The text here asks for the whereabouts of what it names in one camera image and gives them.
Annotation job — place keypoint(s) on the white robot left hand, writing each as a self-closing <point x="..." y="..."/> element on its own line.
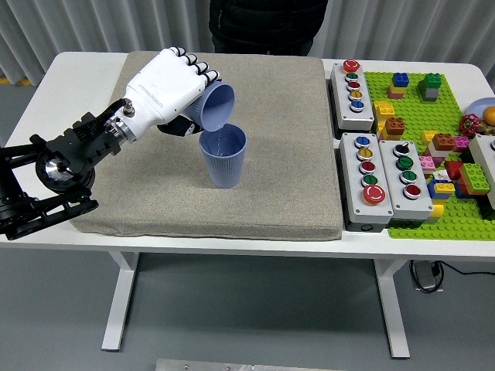
<point x="166" y="89"/>

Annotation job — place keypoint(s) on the blue ribbed plastic cup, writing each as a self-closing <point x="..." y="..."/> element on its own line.
<point x="218" y="106"/>
<point x="224" y="166"/>

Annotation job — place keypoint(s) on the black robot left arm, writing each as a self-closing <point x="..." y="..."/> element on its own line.
<point x="77" y="143"/>

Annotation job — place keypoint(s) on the grey pleated curtain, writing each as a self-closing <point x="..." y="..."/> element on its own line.
<point x="77" y="27"/>

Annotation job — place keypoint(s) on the person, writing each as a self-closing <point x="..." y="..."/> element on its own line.
<point x="267" y="27"/>

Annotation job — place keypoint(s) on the grey-brown fabric mat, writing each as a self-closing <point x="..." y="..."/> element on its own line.
<point x="270" y="154"/>

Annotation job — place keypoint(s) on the grey five-button control box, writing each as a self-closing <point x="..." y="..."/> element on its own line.
<point x="354" y="104"/>
<point x="367" y="181"/>

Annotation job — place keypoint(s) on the pink flat toy brick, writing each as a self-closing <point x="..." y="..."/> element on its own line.
<point x="393" y="95"/>

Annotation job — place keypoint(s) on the yellow flat toy brick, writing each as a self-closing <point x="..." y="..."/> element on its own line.
<point x="395" y="90"/>

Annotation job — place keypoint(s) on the orange toy brick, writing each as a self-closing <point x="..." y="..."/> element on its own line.
<point x="394" y="126"/>
<point x="444" y="141"/>
<point x="477" y="190"/>

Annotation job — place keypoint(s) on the blue toy brick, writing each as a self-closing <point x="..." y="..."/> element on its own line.
<point x="401" y="80"/>
<point x="433" y="189"/>

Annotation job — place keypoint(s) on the white table leg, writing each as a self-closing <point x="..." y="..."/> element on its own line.
<point x="390" y="305"/>
<point x="114" y="328"/>

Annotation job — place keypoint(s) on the green toy brick baseplate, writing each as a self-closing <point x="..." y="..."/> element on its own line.
<point x="417" y="116"/>

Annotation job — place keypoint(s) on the grey four-button control box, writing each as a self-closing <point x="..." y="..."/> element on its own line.
<point x="408" y="181"/>

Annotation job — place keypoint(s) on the grey toy brick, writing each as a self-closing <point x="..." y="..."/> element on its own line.
<point x="430" y="94"/>

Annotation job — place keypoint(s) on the white toy brick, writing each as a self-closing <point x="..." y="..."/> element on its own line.
<point x="437" y="151"/>

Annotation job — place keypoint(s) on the white printed toy tile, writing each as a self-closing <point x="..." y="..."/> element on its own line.
<point x="441" y="176"/>

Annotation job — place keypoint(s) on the yellow round toy brick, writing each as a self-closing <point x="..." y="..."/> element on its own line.
<point x="436" y="212"/>

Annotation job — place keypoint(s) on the red toy brick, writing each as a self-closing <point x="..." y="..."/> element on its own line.
<point x="453" y="170"/>

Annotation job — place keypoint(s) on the magenta toy brick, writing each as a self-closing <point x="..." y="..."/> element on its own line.
<point x="461" y="143"/>

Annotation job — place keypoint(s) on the red valve wheel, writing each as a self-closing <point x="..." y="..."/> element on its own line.
<point x="470" y="124"/>

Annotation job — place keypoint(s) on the lilac plate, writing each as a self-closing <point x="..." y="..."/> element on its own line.
<point x="477" y="106"/>

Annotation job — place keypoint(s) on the grey power adapter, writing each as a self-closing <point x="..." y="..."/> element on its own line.
<point x="425" y="275"/>

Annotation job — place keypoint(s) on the large green toy brick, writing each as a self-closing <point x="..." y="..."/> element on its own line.
<point x="473" y="175"/>

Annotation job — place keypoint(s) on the toy burger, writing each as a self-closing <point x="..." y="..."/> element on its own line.
<point x="490" y="116"/>

